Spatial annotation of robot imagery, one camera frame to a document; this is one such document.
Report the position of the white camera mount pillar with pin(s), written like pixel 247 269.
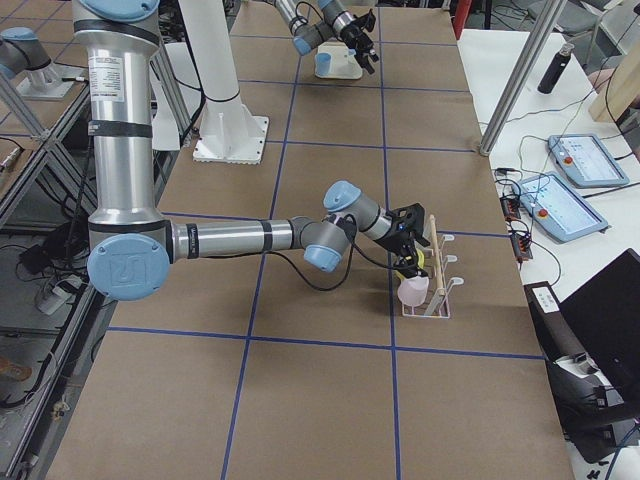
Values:
pixel 228 131

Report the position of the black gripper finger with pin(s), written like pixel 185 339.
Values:
pixel 364 63
pixel 422 244
pixel 404 252
pixel 369 51

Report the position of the blue teach pendant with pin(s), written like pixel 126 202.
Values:
pixel 586 161
pixel 558 208

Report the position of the yellow plastic cup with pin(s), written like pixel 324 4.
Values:
pixel 416 264

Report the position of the pink plastic cup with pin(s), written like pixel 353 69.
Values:
pixel 412 292

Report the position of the white wire cup rack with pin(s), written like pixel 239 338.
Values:
pixel 437 303

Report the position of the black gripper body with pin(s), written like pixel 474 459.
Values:
pixel 391 240
pixel 353 33

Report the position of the black water bottle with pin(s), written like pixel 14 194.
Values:
pixel 555 68

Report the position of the near blue teach pendant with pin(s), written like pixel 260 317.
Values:
pixel 558 208

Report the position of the black laptop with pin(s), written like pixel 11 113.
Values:
pixel 590 342

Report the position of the far blue teach pendant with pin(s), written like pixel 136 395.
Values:
pixel 586 161

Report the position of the cream plastic tray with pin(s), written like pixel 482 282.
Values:
pixel 344 65

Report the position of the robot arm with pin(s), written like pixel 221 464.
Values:
pixel 132 243
pixel 335 22

